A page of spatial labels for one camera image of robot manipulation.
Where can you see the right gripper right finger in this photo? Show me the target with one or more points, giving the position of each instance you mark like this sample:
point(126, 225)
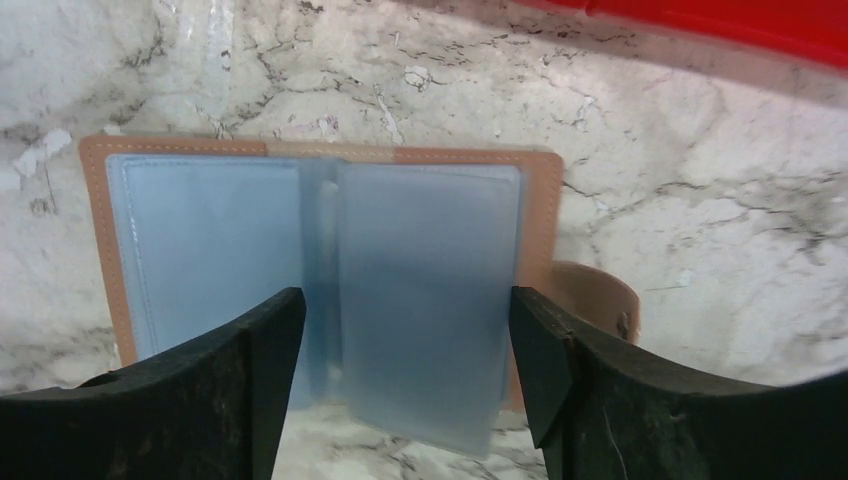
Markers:
point(599, 407)

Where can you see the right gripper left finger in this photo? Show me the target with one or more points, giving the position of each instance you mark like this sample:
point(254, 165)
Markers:
point(212, 407)

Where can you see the tan leather card holder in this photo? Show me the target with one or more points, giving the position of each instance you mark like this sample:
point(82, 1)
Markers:
point(405, 256)

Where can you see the red plastic bin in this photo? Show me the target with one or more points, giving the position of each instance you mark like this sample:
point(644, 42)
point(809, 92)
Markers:
point(813, 30)

